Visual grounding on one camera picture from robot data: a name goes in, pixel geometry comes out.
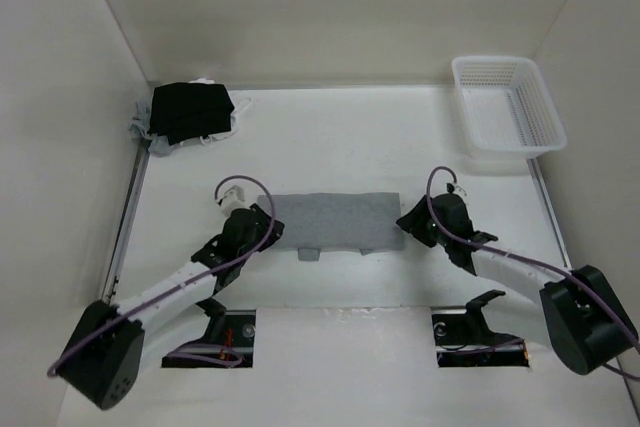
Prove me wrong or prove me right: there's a grey tank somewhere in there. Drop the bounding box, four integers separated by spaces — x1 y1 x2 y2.
128 101 174 157
257 192 405 262

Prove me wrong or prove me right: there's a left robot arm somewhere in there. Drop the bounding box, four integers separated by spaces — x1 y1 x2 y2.
47 204 285 410

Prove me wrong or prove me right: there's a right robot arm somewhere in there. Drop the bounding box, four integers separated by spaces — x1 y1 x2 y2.
396 193 639 375

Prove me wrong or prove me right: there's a folded white tank top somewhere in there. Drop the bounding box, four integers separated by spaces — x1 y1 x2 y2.
181 78 252 145

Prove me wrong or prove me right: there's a folded black tank top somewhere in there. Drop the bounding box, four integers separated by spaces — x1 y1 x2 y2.
148 82 235 145

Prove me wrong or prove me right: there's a folded grey tank top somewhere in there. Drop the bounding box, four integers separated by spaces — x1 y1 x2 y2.
128 101 174 157

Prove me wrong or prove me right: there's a white plastic basket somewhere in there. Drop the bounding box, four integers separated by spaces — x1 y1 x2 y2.
451 56 567 162

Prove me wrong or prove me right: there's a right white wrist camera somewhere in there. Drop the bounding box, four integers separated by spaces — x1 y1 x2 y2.
446 182 466 196

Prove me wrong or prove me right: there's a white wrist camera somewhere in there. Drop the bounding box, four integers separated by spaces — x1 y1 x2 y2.
216 185 246 217
446 182 466 196

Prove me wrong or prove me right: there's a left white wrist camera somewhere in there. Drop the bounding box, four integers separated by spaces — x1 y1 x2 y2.
216 185 246 217

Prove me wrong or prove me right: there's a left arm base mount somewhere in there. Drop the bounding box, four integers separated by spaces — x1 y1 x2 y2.
161 299 257 369

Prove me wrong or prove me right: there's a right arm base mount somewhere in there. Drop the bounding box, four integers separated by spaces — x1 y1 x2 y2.
431 290 529 368

